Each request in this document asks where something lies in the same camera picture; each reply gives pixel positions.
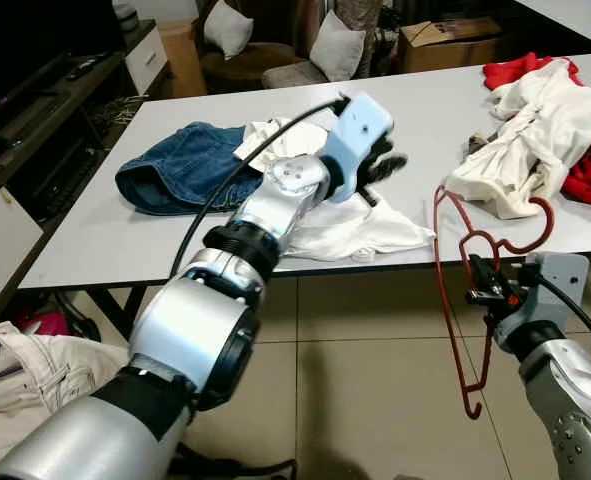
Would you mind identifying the grey table with black legs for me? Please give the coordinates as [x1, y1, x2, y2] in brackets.
[20, 50, 591, 341]

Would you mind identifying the brown cardboard box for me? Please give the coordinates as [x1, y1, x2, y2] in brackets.
[158, 20, 208, 99]

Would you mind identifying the beige garment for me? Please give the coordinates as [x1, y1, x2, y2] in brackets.
[0, 320, 132, 473]

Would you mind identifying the white drawer unit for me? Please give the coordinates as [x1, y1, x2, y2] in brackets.
[0, 185, 44, 326]

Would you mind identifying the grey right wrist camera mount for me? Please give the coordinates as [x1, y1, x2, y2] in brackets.
[520, 252, 591, 333]

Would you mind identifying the black metal stand base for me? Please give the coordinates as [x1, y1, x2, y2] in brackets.
[170, 443, 298, 480]

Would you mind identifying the blue denim garment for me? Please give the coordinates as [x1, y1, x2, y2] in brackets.
[115, 121, 268, 217]

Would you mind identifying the pink object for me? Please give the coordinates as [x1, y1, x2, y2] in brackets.
[15, 310, 73, 338]

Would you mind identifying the brown wooden armchair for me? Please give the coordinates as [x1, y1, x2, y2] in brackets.
[197, 0, 321, 93]

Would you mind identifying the black tv cabinet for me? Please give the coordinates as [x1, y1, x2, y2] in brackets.
[0, 20, 158, 223]

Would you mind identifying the black television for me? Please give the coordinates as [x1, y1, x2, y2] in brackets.
[0, 0, 126, 106]

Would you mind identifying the white pillow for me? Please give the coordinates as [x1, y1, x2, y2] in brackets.
[308, 10, 367, 83]
[203, 0, 255, 60]

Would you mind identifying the cream garment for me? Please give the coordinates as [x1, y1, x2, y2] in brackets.
[445, 58, 591, 220]

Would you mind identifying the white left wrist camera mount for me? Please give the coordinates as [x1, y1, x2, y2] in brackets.
[320, 92, 395, 203]

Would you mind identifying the white drawer cabinet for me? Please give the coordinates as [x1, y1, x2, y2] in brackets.
[125, 25, 172, 97]

